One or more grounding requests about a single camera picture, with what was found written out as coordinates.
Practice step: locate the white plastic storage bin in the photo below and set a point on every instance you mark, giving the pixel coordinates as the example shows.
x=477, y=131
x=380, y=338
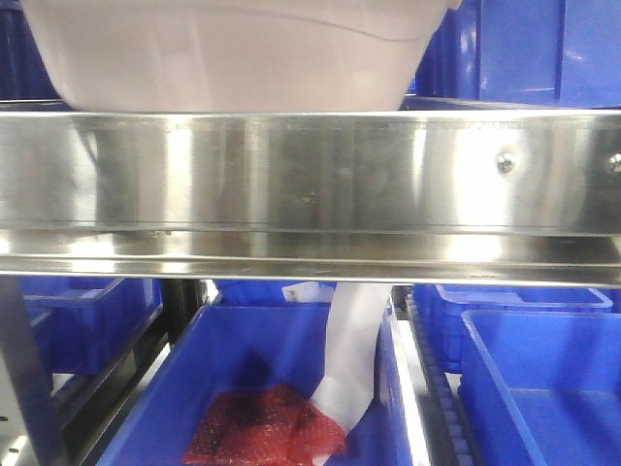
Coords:
x=233, y=56

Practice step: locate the blue bin rear centre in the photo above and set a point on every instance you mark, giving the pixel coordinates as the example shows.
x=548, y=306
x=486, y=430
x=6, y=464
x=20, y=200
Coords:
x=274, y=292

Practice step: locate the blue bin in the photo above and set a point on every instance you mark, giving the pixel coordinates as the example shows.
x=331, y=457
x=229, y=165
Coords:
x=23, y=74
x=274, y=292
x=252, y=348
x=440, y=307
x=542, y=388
x=81, y=323
x=554, y=53

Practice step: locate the blue bin lower centre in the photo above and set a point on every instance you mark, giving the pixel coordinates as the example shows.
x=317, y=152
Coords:
x=252, y=348

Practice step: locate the blue bin behind right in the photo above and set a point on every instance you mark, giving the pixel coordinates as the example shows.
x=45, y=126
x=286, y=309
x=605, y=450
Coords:
x=440, y=307

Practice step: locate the blue bin lower left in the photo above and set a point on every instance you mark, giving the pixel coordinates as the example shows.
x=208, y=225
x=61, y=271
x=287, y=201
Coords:
x=81, y=323

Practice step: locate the blue bin lower right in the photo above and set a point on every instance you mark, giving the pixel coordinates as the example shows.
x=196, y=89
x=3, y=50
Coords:
x=542, y=388

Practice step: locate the blue bin upper right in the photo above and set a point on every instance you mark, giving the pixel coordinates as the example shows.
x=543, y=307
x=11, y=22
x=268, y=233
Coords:
x=554, y=53

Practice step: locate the blue bin upper left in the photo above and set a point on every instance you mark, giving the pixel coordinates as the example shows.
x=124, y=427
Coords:
x=23, y=74

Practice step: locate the red bubble wrap bag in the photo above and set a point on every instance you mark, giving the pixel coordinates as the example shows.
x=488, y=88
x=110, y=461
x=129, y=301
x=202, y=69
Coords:
x=276, y=426

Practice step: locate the stainless steel shelf rail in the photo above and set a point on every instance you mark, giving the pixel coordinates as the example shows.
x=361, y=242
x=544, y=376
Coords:
x=466, y=196

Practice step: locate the steel shelf upright post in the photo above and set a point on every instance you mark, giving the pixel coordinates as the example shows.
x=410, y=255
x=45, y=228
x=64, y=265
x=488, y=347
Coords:
x=30, y=433

